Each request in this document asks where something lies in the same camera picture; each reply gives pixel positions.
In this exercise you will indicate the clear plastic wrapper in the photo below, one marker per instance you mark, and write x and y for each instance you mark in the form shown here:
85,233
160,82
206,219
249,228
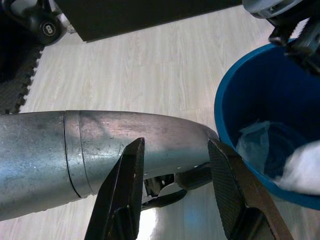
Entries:
252,145

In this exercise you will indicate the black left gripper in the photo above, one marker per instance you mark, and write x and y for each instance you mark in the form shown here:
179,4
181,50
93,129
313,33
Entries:
307,32

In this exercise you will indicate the black foam puzzle mat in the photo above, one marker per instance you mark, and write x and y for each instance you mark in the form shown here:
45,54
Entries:
12,87

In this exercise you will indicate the blue plastic bucket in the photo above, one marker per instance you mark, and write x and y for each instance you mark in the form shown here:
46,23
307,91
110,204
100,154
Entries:
262,100

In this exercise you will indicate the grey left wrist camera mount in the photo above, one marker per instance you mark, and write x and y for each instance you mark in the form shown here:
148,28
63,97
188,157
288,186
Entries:
265,7

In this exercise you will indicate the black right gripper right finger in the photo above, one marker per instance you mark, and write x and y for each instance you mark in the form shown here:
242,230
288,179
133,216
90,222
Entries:
237,195

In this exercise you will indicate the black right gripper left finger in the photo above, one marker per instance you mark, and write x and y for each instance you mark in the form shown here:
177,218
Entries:
120,195

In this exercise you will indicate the white tissue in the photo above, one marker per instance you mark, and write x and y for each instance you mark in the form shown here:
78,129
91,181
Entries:
305,167

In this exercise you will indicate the black wardrobe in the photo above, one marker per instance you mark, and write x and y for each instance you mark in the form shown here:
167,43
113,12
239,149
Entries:
137,17

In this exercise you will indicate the black kettlebell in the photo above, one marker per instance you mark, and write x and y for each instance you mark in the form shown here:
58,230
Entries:
45,27

